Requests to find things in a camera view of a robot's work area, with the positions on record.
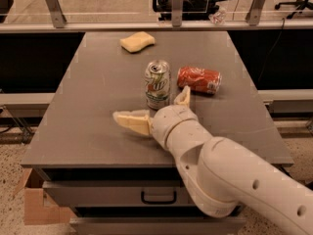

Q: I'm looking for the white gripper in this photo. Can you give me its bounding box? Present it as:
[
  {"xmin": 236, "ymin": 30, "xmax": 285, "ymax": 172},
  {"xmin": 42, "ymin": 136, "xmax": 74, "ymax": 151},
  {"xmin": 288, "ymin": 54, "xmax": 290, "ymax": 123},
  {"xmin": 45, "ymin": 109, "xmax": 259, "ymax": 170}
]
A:
[{"xmin": 112, "ymin": 85, "xmax": 199, "ymax": 150}]

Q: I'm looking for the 7up soda can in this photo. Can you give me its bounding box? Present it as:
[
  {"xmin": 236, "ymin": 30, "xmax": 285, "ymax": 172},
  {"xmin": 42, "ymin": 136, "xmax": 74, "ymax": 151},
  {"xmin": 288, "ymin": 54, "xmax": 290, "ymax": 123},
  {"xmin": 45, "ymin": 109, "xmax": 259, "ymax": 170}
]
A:
[{"xmin": 145, "ymin": 60, "xmax": 170, "ymax": 110}]

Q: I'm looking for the red coke can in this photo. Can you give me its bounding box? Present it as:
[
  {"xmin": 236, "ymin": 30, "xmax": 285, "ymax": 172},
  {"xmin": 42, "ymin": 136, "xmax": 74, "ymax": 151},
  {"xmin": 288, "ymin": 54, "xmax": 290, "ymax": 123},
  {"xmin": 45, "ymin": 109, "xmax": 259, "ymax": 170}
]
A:
[{"xmin": 177, "ymin": 67, "xmax": 222, "ymax": 95}]

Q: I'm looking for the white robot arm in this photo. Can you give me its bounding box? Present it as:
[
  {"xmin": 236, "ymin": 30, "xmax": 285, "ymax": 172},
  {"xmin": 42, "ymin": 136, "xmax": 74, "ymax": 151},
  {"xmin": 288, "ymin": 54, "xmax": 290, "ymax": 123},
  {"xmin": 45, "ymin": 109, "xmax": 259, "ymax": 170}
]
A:
[{"xmin": 112, "ymin": 87, "xmax": 313, "ymax": 235}]

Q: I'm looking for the yellow sponge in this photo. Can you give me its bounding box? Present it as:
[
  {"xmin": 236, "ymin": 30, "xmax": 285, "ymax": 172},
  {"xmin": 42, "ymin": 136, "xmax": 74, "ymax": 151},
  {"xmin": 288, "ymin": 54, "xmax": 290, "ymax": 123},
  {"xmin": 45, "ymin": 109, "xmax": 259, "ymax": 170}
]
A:
[{"xmin": 120, "ymin": 31, "xmax": 156, "ymax": 53}]

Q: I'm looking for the grey drawer cabinet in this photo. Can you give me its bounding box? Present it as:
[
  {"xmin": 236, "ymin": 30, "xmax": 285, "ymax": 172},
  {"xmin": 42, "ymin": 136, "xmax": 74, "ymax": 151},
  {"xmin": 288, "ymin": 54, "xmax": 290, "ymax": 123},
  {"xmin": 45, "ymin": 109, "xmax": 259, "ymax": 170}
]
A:
[{"xmin": 22, "ymin": 31, "xmax": 292, "ymax": 235}]

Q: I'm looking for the crumpled clear plastic wrapper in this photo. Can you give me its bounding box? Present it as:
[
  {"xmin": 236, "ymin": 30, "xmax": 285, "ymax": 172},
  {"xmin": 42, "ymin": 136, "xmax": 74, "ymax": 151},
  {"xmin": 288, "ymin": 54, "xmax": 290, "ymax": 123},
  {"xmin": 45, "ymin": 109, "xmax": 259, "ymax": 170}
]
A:
[{"xmin": 208, "ymin": 8, "xmax": 226, "ymax": 25}]

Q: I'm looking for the cardboard box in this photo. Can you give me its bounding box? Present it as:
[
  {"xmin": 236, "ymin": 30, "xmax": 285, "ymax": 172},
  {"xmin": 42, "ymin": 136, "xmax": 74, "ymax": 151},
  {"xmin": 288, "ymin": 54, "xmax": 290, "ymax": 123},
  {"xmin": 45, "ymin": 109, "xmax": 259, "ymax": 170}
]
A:
[{"xmin": 14, "ymin": 168, "xmax": 75, "ymax": 225}]

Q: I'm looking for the black office chair right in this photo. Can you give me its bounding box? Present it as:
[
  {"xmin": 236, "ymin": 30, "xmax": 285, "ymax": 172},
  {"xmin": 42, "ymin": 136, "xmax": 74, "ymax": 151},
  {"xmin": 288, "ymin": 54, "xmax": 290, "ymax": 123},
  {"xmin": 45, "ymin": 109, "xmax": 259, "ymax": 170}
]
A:
[{"xmin": 274, "ymin": 0, "xmax": 313, "ymax": 19}]

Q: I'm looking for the black drawer handle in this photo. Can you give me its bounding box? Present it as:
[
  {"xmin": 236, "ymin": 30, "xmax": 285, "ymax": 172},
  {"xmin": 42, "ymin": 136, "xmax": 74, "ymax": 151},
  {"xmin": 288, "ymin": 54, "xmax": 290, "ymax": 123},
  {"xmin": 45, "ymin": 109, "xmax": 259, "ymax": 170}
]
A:
[{"xmin": 140, "ymin": 191, "xmax": 177, "ymax": 205}]

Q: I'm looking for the metal railing post middle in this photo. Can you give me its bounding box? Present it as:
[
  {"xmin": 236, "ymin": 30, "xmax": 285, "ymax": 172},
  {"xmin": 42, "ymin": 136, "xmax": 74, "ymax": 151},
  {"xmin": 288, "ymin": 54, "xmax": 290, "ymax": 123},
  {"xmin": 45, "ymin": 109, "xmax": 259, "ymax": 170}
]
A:
[{"xmin": 171, "ymin": 0, "xmax": 183, "ymax": 27}]

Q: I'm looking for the metal railing post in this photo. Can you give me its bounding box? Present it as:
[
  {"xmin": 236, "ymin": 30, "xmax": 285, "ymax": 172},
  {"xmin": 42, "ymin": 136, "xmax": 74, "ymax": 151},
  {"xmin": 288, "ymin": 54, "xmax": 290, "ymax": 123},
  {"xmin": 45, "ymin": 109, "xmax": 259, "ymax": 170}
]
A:
[
  {"xmin": 246, "ymin": 0, "xmax": 266, "ymax": 25},
  {"xmin": 171, "ymin": 0, "xmax": 183, "ymax": 27},
  {"xmin": 45, "ymin": 0, "xmax": 67, "ymax": 28}
]

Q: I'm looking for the metal railing post right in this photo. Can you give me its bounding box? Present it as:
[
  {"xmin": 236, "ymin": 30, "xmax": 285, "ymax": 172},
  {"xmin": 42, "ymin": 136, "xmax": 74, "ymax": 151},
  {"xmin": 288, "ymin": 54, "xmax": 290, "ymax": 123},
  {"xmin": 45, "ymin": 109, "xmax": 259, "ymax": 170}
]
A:
[{"xmin": 246, "ymin": 0, "xmax": 266, "ymax": 25}]

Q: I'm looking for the metal railing post left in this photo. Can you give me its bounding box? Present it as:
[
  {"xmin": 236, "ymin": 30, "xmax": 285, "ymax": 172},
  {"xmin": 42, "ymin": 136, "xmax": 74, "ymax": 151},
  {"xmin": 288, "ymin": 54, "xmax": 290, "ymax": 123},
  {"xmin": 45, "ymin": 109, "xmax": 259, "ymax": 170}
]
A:
[{"xmin": 45, "ymin": 0, "xmax": 67, "ymax": 28}]

